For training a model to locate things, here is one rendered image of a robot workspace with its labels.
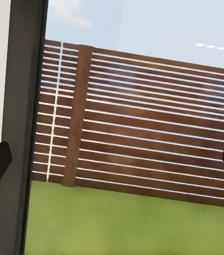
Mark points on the fixed window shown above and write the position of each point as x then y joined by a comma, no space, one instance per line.
114,114

